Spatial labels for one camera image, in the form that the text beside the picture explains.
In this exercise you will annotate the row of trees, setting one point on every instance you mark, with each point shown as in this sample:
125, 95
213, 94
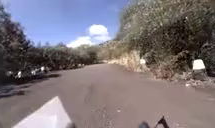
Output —
15, 50

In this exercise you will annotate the robot's own part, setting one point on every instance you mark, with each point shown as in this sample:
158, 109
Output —
161, 122

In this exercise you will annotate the distant hill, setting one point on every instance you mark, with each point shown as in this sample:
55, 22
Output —
106, 46

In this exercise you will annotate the dry grass verge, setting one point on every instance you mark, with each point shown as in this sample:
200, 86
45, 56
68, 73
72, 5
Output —
176, 77

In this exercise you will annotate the white marker stone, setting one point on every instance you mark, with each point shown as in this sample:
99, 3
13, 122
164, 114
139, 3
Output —
142, 61
198, 64

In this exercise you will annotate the grey asphalt road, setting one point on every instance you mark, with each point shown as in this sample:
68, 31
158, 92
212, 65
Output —
108, 90

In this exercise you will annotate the wood on roadside slope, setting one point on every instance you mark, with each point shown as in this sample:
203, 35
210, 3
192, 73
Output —
168, 30

